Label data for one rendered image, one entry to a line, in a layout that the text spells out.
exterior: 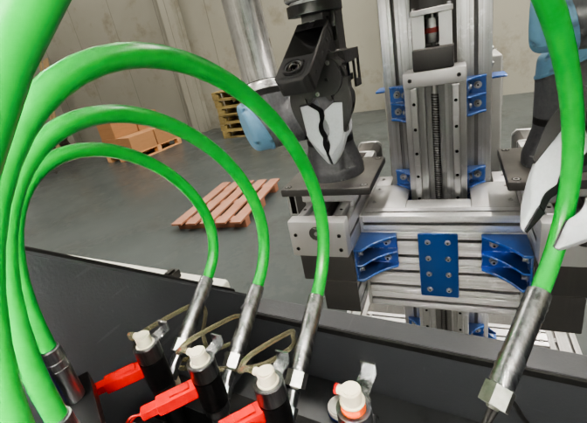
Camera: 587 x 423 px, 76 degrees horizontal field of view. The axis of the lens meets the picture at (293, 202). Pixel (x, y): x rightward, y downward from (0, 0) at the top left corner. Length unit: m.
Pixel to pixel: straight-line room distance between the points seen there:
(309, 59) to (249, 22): 0.46
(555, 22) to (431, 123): 0.75
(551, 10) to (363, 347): 0.49
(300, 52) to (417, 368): 0.46
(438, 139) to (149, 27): 8.65
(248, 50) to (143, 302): 0.58
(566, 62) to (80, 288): 0.48
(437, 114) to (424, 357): 0.58
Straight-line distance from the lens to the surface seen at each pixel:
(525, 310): 0.34
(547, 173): 0.37
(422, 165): 1.01
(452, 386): 0.63
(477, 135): 1.08
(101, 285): 0.51
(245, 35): 0.91
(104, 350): 0.53
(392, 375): 0.64
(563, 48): 0.29
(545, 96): 0.89
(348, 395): 0.32
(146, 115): 0.33
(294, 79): 0.45
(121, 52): 0.22
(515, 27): 7.21
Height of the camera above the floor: 1.36
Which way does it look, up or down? 22 degrees down
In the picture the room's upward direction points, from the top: 11 degrees counter-clockwise
